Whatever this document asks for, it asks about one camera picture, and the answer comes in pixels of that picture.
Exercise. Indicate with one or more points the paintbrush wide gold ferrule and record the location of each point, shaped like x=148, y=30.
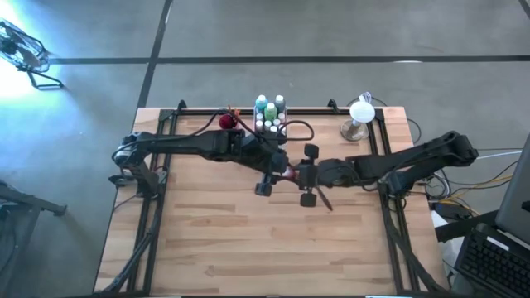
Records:
x=232, y=111

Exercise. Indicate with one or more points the small rust brown paint bottle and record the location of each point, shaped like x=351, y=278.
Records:
x=259, y=125

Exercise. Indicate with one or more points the large teal paint bottle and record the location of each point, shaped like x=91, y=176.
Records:
x=261, y=102

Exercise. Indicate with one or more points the white plastic bin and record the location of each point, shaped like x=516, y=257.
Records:
x=254, y=120

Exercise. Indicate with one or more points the large dark grey paint bottle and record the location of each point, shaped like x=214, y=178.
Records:
x=280, y=102

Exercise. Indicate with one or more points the large green paint bottle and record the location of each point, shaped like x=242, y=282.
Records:
x=270, y=111

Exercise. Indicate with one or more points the black paintbrush gold ferrule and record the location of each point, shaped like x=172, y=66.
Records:
x=236, y=114
x=230, y=109

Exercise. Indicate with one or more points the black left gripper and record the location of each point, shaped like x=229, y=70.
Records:
x=273, y=163

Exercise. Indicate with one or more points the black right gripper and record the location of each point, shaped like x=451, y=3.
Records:
x=309, y=176

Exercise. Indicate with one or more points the black aluminium rig frame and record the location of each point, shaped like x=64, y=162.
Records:
x=198, y=112

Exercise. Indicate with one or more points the small pink paint bottle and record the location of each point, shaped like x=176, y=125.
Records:
x=281, y=117

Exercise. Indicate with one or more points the dark grey side desk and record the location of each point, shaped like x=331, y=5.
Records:
x=29, y=200

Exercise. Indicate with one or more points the black keyboard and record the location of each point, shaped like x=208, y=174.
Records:
x=492, y=265

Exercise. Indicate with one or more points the small orange paint bottle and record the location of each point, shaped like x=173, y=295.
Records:
x=259, y=116

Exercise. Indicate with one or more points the red plastic cup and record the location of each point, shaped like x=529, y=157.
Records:
x=227, y=121

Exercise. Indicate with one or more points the grey monitor back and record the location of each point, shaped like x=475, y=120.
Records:
x=515, y=198

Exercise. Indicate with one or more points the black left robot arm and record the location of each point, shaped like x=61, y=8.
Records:
x=198, y=145

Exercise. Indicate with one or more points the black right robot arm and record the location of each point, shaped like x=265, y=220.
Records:
x=414, y=159

